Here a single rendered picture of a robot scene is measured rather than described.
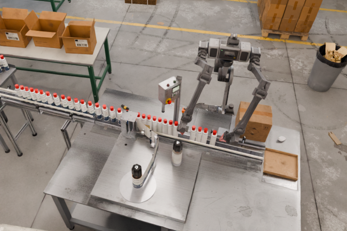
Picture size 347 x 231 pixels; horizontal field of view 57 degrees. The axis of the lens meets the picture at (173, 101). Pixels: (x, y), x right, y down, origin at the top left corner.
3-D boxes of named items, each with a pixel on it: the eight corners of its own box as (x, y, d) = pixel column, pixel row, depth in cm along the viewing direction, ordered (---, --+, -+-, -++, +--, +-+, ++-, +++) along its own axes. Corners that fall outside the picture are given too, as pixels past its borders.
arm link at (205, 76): (216, 67, 258) (205, 63, 257) (209, 82, 261) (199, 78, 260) (206, 59, 301) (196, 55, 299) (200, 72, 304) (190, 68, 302)
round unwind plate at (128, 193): (113, 197, 259) (113, 197, 258) (127, 166, 280) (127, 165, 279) (150, 207, 254) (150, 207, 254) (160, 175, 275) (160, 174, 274)
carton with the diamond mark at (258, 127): (234, 136, 311) (239, 119, 291) (235, 118, 327) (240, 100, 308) (265, 142, 308) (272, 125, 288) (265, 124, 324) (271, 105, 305)
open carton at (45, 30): (27, 52, 399) (18, 27, 372) (43, 28, 436) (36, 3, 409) (62, 55, 397) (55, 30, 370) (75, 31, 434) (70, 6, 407)
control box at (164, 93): (157, 99, 282) (158, 83, 268) (172, 91, 290) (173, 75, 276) (164, 105, 276) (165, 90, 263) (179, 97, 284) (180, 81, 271)
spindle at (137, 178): (130, 188, 264) (128, 170, 243) (134, 179, 270) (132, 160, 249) (141, 191, 263) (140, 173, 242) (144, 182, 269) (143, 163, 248)
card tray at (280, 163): (263, 172, 287) (264, 169, 284) (264, 149, 305) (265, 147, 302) (296, 180, 283) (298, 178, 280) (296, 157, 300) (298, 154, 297)
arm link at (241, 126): (266, 91, 267) (255, 86, 264) (268, 93, 261) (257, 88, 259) (242, 133, 280) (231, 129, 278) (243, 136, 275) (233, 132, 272)
